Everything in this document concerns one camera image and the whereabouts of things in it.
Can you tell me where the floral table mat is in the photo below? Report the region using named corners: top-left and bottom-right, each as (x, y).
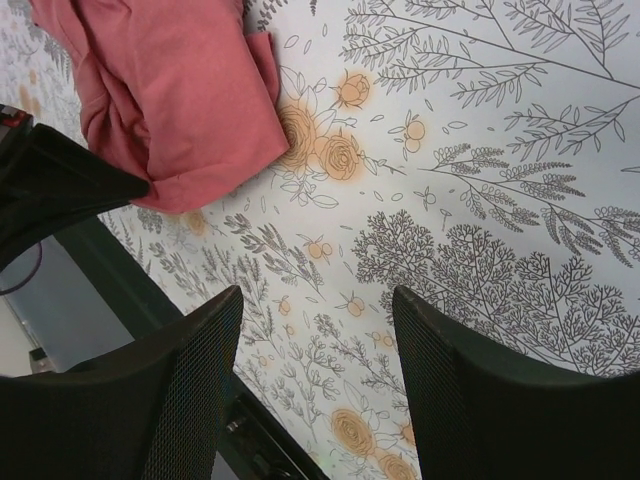
top-left (0, 0), bottom-right (640, 480)

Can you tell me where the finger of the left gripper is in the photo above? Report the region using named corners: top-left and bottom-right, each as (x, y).
top-left (1, 123), bottom-right (150, 267)

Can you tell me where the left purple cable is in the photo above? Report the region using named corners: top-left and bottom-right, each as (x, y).
top-left (0, 242), bottom-right (44, 296)

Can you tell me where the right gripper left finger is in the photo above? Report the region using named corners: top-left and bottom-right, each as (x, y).
top-left (1, 286), bottom-right (243, 479)

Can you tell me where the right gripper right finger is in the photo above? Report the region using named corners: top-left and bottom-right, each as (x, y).
top-left (392, 286), bottom-right (639, 479)

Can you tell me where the pink t shirt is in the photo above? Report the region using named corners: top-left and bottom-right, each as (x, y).
top-left (32, 0), bottom-right (289, 214)

